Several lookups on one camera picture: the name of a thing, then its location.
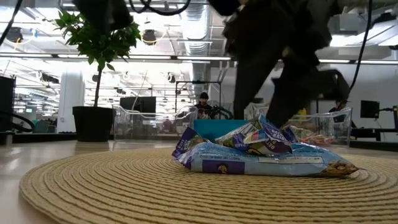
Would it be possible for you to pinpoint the blue plastic bin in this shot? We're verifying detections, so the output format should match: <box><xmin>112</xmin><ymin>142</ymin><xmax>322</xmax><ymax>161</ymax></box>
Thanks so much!
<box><xmin>193</xmin><ymin>119</ymin><xmax>249</xmax><ymax>142</ymax></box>

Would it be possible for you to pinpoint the purple white oatmeal raisin bar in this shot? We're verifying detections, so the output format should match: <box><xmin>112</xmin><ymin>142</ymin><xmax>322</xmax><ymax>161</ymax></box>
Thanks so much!
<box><xmin>215</xmin><ymin>114</ymin><xmax>300</xmax><ymax>156</ymax></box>

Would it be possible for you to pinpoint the black table edge rail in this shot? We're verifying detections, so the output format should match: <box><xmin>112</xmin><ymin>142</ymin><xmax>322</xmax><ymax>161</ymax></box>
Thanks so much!
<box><xmin>0</xmin><ymin>133</ymin><xmax>398</xmax><ymax>152</ymax></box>

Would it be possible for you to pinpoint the clear plastic bin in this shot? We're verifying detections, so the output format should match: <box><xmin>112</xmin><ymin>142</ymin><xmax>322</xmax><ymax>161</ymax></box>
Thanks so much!
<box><xmin>112</xmin><ymin>105</ymin><xmax>199</xmax><ymax>144</ymax></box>
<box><xmin>281</xmin><ymin>107</ymin><xmax>353</xmax><ymax>147</ymax></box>

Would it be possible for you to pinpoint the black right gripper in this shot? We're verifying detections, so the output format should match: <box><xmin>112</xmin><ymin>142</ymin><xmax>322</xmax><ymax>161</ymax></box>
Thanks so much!
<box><xmin>208</xmin><ymin>0</ymin><xmax>318</xmax><ymax>128</ymax></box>

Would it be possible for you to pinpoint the silver ceiling duct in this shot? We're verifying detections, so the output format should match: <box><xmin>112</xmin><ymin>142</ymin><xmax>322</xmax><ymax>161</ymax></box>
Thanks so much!
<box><xmin>177</xmin><ymin>2</ymin><xmax>215</xmax><ymax>100</ymax></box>

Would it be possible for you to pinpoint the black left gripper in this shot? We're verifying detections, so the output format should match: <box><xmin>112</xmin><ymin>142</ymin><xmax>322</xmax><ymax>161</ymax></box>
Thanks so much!
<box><xmin>73</xmin><ymin>0</ymin><xmax>134</xmax><ymax>35</ymax></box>

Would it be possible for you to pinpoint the light blue granola bar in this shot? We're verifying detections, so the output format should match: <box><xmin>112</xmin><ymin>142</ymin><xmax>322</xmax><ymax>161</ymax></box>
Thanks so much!
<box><xmin>178</xmin><ymin>141</ymin><xmax>360</xmax><ymax>178</ymax></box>

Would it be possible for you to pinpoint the black cable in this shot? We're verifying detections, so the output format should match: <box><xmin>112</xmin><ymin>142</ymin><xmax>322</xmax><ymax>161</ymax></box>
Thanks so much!
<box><xmin>348</xmin><ymin>0</ymin><xmax>374</xmax><ymax>94</ymax></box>
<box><xmin>0</xmin><ymin>111</ymin><xmax>35</xmax><ymax>133</ymax></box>
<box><xmin>129</xmin><ymin>0</ymin><xmax>192</xmax><ymax>16</ymax></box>
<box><xmin>0</xmin><ymin>0</ymin><xmax>24</xmax><ymax>47</ymax></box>

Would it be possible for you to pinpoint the round woven straw placemat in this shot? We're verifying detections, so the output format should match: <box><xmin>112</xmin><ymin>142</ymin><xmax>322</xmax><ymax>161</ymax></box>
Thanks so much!
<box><xmin>19</xmin><ymin>146</ymin><xmax>398</xmax><ymax>224</ymax></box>

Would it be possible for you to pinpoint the long ceiling light strip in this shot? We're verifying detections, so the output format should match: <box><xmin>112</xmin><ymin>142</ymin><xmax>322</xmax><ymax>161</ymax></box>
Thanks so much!
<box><xmin>0</xmin><ymin>53</ymin><xmax>398</xmax><ymax>65</ymax></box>

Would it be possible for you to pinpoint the chocolate chip granola bar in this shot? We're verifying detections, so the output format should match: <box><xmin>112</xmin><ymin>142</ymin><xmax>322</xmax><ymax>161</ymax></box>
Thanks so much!
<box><xmin>289</xmin><ymin>125</ymin><xmax>315</xmax><ymax>141</ymax></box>

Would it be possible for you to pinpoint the purple wrapper granola bar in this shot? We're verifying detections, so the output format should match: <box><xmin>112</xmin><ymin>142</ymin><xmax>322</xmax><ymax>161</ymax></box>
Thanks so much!
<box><xmin>172</xmin><ymin>126</ymin><xmax>210</xmax><ymax>160</ymax></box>

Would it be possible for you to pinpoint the black ceiling lamp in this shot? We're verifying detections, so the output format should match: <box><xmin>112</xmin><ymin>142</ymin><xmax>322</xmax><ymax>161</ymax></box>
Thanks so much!
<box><xmin>142</xmin><ymin>29</ymin><xmax>157</xmax><ymax>47</ymax></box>

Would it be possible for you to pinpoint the black background table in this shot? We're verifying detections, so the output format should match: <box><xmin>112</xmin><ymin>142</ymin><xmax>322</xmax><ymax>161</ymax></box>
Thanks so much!
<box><xmin>351</xmin><ymin>127</ymin><xmax>398</xmax><ymax>142</ymax></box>

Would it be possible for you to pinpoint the black plant pot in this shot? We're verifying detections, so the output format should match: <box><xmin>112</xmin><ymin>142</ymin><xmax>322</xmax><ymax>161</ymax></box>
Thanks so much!
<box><xmin>72</xmin><ymin>106</ymin><xmax>114</xmax><ymax>143</ymax></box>

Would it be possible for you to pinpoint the green leafy plant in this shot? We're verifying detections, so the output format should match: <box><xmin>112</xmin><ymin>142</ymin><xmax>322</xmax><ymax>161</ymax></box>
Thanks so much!
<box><xmin>54</xmin><ymin>9</ymin><xmax>142</xmax><ymax>108</ymax></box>

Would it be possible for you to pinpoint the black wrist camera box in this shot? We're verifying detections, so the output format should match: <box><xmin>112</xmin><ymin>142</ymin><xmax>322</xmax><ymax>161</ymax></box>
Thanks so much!
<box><xmin>310</xmin><ymin>68</ymin><xmax>351</xmax><ymax>102</ymax></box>

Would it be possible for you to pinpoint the black monitor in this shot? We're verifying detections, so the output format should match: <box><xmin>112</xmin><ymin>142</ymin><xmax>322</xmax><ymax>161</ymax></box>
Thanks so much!
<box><xmin>119</xmin><ymin>96</ymin><xmax>157</xmax><ymax>121</ymax></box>
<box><xmin>360</xmin><ymin>100</ymin><xmax>380</xmax><ymax>119</ymax></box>

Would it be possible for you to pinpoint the black cabinet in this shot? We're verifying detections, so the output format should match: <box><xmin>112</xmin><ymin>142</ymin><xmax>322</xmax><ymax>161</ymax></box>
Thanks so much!
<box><xmin>0</xmin><ymin>76</ymin><xmax>16</xmax><ymax>133</ymax></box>

